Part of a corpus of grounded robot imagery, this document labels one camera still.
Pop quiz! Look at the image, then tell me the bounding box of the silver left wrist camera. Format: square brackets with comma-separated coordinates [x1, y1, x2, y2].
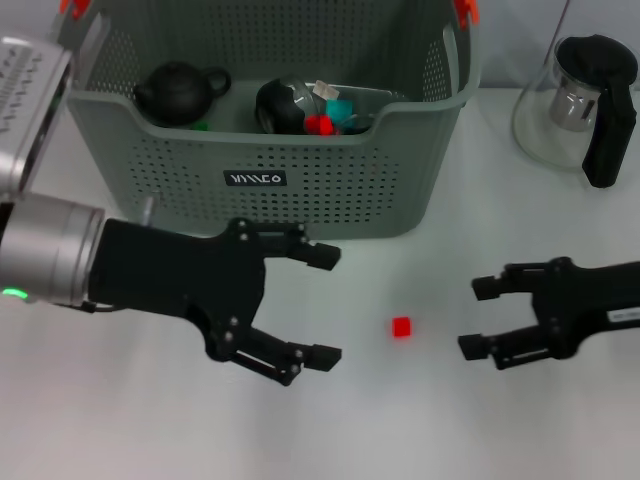
[0, 36, 75, 195]

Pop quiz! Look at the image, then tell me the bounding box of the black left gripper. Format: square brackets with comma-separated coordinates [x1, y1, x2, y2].
[88, 217, 343, 362]

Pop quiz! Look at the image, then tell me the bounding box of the orange bin handle clip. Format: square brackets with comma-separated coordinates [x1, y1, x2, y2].
[59, 0, 91, 21]
[453, 0, 481, 29]

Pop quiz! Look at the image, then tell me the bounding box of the left gripper cable with plug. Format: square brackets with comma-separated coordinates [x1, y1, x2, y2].
[79, 298, 117, 315]

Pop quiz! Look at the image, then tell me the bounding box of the long orange-red toy brick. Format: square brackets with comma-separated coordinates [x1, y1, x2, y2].
[303, 113, 335, 136]

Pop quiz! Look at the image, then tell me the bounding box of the glass pitcher black handle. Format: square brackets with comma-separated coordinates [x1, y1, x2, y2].
[510, 33, 639, 189]

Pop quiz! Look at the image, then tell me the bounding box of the black clay teapot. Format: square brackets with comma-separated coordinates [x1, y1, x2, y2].
[132, 60, 233, 127]

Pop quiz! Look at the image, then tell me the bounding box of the white toy brick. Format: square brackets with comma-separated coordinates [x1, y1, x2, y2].
[313, 81, 341, 105]

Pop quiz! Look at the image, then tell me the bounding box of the teal toy brick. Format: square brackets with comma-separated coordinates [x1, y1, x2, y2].
[325, 98, 353, 122]

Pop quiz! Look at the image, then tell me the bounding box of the grey perforated storage bin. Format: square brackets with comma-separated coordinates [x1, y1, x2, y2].
[64, 0, 482, 240]

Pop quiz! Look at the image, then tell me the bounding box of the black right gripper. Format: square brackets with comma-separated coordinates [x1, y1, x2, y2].
[457, 256, 640, 372]

